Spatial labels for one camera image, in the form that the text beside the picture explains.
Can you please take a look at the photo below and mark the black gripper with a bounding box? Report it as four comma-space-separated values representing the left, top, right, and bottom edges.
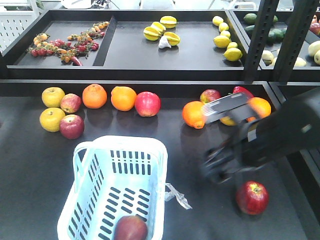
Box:
201, 92, 265, 184

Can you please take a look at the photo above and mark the light blue plastic basket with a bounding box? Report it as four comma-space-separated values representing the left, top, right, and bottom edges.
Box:
57, 135, 168, 240

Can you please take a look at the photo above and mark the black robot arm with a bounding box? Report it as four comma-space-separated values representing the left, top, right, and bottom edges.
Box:
201, 88, 320, 183

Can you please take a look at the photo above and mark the orange with green stem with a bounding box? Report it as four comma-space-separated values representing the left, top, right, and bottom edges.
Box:
182, 101, 205, 129

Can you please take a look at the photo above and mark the red yellow apple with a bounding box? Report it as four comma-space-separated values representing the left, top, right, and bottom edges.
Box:
200, 89, 221, 104

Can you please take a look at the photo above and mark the red bell pepper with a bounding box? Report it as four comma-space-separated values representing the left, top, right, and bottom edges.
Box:
232, 86, 254, 99

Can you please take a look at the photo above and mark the clear plastic bag strip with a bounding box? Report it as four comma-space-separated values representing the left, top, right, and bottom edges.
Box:
164, 183, 193, 210

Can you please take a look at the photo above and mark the large red apple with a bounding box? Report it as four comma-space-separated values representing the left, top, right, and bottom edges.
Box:
134, 91, 161, 117

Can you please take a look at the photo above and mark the large yellow lemon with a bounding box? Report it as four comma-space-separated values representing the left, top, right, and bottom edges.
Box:
213, 35, 231, 49

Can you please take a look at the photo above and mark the white garlic bulb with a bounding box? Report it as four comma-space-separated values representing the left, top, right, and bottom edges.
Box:
158, 36, 172, 49

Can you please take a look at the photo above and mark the yellow starfruit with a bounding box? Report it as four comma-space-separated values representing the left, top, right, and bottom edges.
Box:
143, 26, 162, 41

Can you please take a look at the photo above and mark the orange in back row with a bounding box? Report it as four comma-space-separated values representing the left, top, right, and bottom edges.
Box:
82, 83, 108, 109

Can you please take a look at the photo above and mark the small dark red apple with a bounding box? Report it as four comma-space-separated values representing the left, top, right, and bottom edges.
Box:
59, 114, 85, 140

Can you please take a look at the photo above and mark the small pink red apple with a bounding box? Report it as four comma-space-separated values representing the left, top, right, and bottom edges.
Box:
60, 93, 82, 114

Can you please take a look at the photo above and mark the black wooden produce display stand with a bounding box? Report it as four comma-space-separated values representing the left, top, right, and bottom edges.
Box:
0, 10, 320, 240

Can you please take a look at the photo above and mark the cherry tomato vine bunch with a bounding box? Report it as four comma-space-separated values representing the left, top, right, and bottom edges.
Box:
26, 21, 110, 66

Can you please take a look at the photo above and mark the yellow apple front left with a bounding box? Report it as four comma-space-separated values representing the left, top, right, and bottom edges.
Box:
39, 107, 66, 133

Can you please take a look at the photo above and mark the yellow apple back left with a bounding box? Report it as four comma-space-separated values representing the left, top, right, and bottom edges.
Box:
41, 87, 65, 108

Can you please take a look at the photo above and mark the black perforated upright post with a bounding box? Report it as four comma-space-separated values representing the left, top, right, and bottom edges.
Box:
242, 0, 279, 83

